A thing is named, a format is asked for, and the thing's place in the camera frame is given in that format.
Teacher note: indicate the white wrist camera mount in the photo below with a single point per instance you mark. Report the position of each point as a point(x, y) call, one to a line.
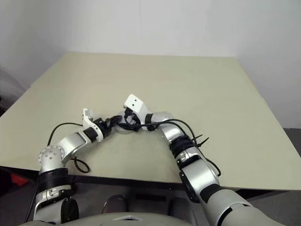
point(90, 124)
point(136, 103)

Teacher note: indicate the black table frame rail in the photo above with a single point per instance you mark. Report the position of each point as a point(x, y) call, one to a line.
point(141, 183)

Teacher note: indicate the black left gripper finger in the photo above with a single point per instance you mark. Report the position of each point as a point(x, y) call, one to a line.
point(115, 118)

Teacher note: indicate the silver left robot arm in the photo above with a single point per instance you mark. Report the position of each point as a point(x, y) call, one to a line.
point(68, 146)

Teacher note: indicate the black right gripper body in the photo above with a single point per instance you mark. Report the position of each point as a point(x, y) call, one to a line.
point(131, 117)

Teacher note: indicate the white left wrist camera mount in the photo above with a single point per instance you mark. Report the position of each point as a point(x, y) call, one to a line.
point(90, 124)

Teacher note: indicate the black zip tie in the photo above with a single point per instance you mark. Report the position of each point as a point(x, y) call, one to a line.
point(200, 142)

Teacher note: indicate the grey robot torso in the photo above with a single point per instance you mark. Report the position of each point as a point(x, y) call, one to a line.
point(117, 217)

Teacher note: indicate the dark brown rounded shape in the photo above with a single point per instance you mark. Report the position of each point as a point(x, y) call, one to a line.
point(116, 204)

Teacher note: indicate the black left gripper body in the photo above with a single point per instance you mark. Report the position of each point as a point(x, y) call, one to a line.
point(104, 129)

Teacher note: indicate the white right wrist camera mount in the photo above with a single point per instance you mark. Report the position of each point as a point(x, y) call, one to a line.
point(136, 103)

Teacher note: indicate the red object under table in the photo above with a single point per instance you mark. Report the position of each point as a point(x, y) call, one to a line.
point(21, 179)

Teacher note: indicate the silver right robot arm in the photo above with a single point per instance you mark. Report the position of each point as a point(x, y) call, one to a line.
point(202, 174)

